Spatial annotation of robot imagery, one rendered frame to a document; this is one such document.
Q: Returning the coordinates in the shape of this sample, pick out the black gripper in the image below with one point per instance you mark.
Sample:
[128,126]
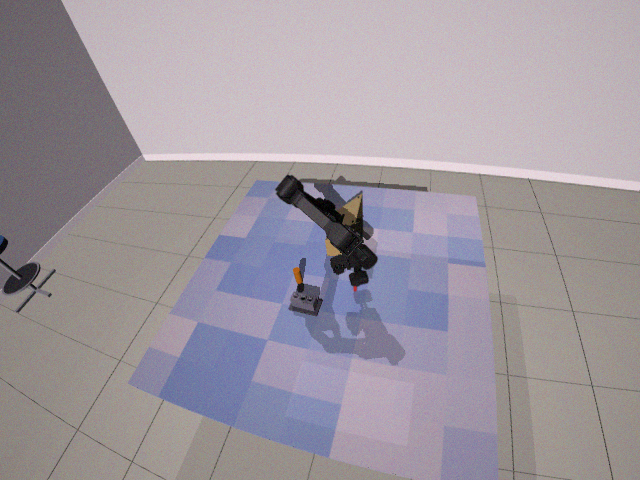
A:
[358,277]

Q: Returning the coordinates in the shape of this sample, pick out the orange cylindrical peg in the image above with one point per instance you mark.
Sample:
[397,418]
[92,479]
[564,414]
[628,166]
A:
[297,275]

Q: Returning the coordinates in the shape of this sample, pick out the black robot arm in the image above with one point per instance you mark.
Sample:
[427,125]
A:
[323,213]

